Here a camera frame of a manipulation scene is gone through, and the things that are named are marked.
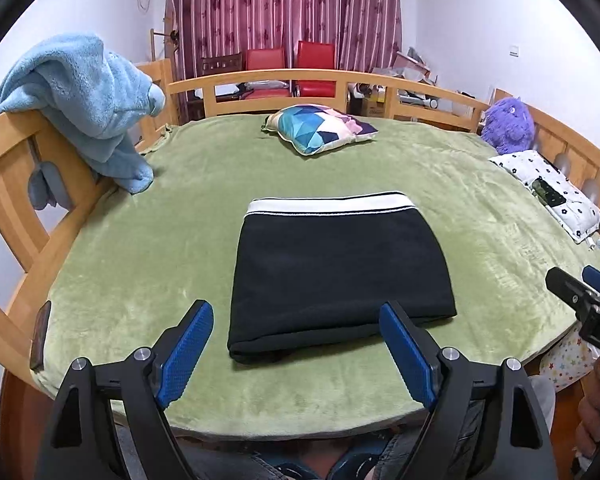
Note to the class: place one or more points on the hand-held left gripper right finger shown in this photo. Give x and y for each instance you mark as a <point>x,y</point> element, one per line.
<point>405,355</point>

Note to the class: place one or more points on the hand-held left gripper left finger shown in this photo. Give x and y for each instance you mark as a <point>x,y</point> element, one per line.
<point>187,355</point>

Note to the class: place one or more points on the black pants with white stripe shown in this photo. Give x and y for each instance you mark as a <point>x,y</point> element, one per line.
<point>340,270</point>

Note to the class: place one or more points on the person's right hand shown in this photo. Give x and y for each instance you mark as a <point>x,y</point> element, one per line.
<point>592,420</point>

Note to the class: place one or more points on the white star-print cloth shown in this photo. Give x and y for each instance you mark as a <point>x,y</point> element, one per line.
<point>570,360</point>

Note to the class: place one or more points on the white floral pillow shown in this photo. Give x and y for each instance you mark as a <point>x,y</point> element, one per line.
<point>577,207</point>

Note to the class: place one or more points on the green fleece blanket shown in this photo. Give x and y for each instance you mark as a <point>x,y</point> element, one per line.
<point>155,260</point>

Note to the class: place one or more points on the person's legs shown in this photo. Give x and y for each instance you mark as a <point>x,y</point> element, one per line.
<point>220,465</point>

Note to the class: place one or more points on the purple plush toy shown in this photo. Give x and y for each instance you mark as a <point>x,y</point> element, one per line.
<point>510,125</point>

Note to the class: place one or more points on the colourful geometric print pillow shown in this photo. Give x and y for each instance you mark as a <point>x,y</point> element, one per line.
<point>315,127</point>

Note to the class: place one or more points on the cardboard box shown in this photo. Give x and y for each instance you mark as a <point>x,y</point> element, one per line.
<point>374,107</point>

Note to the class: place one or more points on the stack of flattened boxes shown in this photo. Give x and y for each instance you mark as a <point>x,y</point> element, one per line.
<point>405,65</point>

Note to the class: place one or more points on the light blue fleece towel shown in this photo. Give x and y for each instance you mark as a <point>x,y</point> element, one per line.
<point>80,90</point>

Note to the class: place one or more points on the dark wooden chair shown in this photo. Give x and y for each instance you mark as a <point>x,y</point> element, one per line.
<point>222,62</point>

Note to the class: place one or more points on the red chair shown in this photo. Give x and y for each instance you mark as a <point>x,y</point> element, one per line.
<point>265,60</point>
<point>316,55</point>

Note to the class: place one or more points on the wooden coat rack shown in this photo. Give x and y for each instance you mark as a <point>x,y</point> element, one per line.
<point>167,35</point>

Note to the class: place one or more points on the wooden bed frame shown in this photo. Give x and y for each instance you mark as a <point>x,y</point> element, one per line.
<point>7,170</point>

